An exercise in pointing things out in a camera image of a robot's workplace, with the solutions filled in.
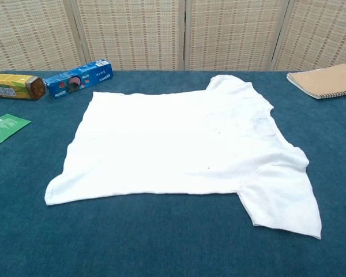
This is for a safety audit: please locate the blue Oreo cookie box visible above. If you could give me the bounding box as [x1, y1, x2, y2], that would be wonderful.
[43, 58, 114, 100]

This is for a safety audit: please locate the white T-shirt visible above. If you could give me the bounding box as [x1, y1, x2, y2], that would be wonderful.
[44, 74, 323, 239]

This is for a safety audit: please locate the green sachet packet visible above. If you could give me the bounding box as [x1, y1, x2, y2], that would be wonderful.
[0, 113, 32, 145]

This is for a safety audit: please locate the woven folding screen panel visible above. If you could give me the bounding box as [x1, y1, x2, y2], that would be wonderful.
[272, 0, 346, 72]
[0, 0, 87, 75]
[65, 0, 188, 72]
[184, 0, 291, 72]

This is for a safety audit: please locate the yellow label tea bottle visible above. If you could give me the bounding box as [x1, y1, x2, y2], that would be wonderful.
[0, 73, 48, 101]

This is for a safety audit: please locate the brown spiral notebook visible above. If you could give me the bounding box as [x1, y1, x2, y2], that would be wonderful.
[286, 63, 346, 100]

